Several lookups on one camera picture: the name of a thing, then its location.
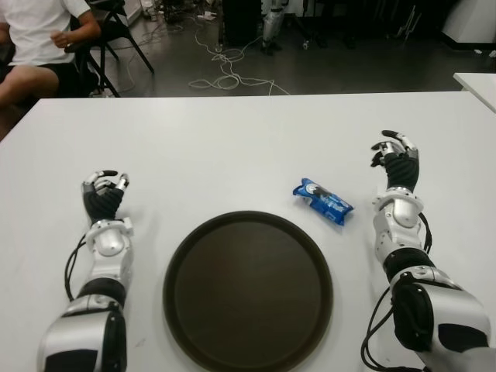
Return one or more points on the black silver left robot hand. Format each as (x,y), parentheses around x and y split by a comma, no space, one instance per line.
(101,203)

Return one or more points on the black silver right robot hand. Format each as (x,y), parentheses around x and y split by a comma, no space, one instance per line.
(403,170)

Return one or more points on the blue Oreo cookie packet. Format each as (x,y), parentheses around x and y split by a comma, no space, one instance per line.
(323,201)

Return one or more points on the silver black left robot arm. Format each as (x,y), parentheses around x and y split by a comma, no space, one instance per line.
(110,244)

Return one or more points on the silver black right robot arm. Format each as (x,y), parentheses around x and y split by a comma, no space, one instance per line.
(403,211)

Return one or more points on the white side table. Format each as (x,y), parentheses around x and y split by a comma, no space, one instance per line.
(478,85)

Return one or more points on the folded metal stand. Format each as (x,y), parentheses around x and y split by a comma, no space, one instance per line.
(410,21)

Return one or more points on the white cabinet with black base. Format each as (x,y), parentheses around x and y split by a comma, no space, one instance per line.
(470,19)

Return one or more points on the black folding chair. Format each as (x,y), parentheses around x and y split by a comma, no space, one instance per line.
(112,35)

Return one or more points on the round dark brown tray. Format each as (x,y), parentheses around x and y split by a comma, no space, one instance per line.
(248,294)

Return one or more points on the seated person in white shirt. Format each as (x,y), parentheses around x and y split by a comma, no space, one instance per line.
(35,35)

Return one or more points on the silver humanoid robot legs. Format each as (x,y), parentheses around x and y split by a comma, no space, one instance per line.
(271,23)

